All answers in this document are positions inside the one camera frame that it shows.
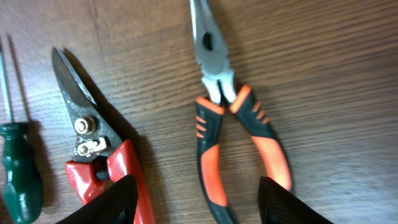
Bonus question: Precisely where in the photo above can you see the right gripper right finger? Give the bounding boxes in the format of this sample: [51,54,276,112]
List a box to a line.
[257,177,332,224]

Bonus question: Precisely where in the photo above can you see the red handled snips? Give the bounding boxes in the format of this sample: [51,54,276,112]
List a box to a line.
[52,47,155,224]

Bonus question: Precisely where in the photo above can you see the green handled screwdriver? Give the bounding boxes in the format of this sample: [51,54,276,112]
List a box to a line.
[0,40,44,224]

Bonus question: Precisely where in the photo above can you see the orange black long-nose pliers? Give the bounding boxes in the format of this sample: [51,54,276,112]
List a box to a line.
[188,0,293,224]

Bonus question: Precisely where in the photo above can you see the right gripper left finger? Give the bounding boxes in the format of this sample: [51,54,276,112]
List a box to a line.
[57,175,138,224]

